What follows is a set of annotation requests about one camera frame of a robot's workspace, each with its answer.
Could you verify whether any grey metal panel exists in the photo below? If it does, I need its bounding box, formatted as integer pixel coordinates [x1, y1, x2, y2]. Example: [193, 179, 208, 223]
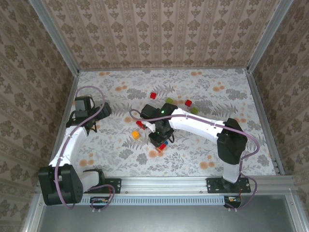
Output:
[36, 194, 301, 232]

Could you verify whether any aluminium side rail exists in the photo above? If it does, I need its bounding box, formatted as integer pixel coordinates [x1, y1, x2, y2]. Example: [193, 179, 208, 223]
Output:
[246, 70, 285, 176]
[57, 72, 80, 136]

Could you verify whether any thin aluminium back rail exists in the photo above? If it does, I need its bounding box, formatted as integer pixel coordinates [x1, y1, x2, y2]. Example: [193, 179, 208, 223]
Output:
[77, 65, 249, 73]

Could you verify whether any grey slotted cable duct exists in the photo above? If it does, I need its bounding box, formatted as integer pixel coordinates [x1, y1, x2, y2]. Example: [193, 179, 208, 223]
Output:
[82, 195, 225, 206]

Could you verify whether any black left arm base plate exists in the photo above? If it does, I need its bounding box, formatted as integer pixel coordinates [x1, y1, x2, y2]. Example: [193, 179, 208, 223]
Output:
[102, 178, 122, 194]

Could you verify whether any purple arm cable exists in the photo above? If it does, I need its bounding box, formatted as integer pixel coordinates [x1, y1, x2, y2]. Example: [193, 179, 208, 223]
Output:
[129, 108, 261, 211]
[54, 86, 116, 213]

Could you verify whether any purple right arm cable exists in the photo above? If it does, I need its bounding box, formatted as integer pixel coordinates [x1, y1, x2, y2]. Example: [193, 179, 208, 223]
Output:
[129, 108, 261, 211]

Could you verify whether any aluminium mounting rail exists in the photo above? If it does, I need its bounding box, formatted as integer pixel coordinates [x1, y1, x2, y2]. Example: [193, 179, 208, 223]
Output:
[36, 175, 296, 194]

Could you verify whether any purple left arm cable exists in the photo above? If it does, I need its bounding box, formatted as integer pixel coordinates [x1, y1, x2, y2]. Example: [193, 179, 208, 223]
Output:
[54, 86, 116, 213]

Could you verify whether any aluminium corner post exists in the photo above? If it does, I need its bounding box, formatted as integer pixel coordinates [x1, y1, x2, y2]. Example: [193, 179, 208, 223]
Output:
[246, 0, 294, 73]
[28, 0, 80, 76]

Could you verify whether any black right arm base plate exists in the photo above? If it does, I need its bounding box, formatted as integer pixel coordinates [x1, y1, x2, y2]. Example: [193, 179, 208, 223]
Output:
[206, 177, 252, 194]

